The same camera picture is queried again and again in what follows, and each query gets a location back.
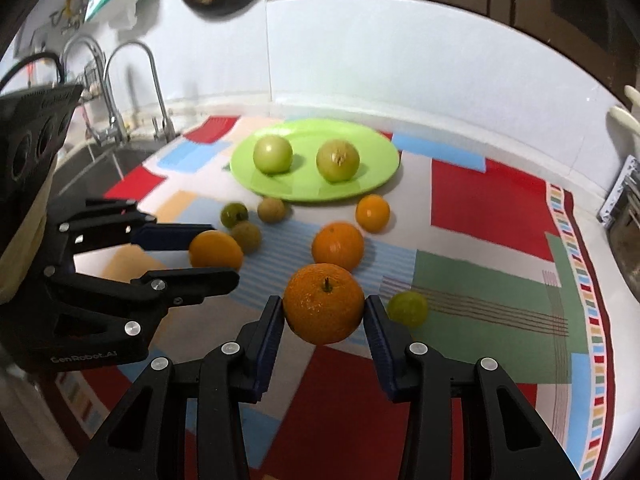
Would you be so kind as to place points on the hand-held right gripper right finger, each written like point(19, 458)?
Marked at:
point(381, 345)

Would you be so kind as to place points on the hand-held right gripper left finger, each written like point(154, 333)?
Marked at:
point(270, 345)

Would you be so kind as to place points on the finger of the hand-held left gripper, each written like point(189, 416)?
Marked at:
point(200, 280)
point(165, 236)

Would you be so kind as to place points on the smooth orange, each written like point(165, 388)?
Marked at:
point(217, 251)

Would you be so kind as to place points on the large orange with stem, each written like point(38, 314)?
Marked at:
point(322, 305)

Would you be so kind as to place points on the green plate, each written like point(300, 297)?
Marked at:
point(305, 132)

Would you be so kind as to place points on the small yellow-green fruit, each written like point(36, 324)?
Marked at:
point(408, 308)

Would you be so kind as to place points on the small brown-green fruit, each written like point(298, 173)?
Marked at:
point(247, 237)

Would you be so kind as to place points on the steel sink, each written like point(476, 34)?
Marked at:
point(95, 170)

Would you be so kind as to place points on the small dark green fruit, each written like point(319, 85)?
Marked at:
point(234, 214)

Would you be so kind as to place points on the tall chrome faucet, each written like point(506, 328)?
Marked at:
point(159, 95)
point(107, 95)

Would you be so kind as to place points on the small brown fruit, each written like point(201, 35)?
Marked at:
point(271, 209)

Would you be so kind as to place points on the medium orange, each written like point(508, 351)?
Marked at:
point(338, 246)

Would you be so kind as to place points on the small orange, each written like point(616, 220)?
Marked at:
point(372, 213)

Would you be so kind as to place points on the smooth green apple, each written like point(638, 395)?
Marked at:
point(272, 155)

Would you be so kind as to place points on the colourful patchwork tablecloth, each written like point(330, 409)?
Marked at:
point(480, 200)

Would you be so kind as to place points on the green apple with brown mark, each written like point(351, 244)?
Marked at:
point(338, 161)

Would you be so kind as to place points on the metal stove part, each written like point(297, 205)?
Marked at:
point(620, 195)

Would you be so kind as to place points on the bicycle wall sticker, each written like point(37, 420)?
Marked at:
point(67, 10)

